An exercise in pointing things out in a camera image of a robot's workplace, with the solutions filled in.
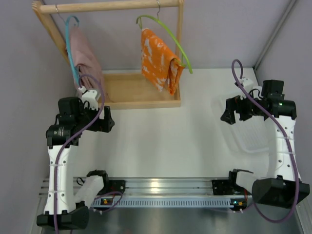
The aluminium mounting rail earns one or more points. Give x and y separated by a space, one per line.
172 186

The white plastic basket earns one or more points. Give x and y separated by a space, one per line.
247 136

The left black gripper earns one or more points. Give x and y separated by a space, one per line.
100 121

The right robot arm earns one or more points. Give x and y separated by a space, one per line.
277 188

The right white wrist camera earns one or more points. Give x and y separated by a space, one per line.
246 83

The green plastic hanger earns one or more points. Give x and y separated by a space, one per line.
170 36

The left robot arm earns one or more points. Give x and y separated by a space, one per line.
65 209

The wooden clothes rack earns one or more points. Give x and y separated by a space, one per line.
125 90

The grey slotted cable duct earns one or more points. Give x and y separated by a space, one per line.
168 202

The orange white patterned trousers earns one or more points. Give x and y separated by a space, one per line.
159 64

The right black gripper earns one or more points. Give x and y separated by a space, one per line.
238 108

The blue plastic hanger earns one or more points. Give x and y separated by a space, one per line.
68 43

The pink trousers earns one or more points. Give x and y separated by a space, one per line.
84 59

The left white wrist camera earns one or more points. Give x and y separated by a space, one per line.
91 96

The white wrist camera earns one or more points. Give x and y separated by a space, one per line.
91 96
246 83

